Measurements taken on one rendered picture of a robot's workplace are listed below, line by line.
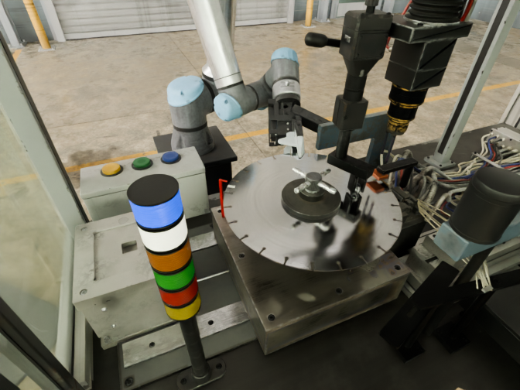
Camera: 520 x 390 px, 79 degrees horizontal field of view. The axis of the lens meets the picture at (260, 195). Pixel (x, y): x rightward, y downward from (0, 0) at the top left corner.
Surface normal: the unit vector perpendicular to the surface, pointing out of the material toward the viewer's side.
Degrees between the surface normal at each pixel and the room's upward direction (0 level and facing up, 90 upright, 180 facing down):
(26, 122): 90
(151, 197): 0
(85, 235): 0
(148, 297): 90
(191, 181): 90
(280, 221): 0
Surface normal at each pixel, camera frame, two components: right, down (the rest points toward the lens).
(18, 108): 0.39, 0.59
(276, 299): 0.01, -0.77
